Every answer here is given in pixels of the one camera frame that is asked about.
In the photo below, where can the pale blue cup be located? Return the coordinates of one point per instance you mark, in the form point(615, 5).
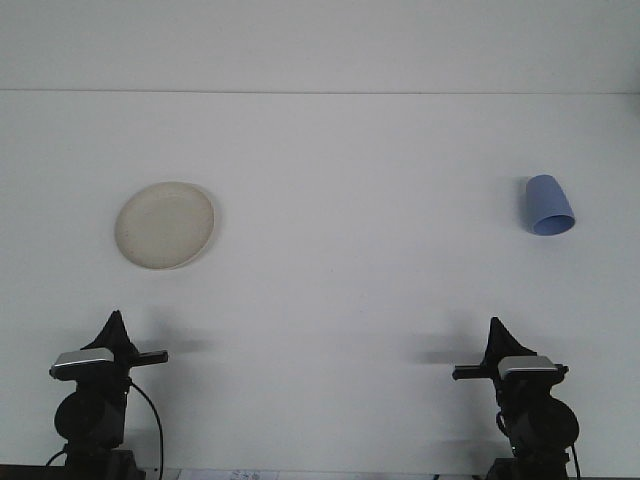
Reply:
point(545, 200)

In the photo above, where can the pale round plate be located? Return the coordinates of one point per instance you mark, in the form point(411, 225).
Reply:
point(165, 225)

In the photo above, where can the black base platform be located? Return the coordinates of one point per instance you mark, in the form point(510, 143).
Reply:
point(25, 473)

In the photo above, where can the white printed paper sheet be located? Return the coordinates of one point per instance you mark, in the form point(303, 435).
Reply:
point(300, 475)

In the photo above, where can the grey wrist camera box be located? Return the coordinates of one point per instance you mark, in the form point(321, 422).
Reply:
point(525, 364)
point(82, 357)

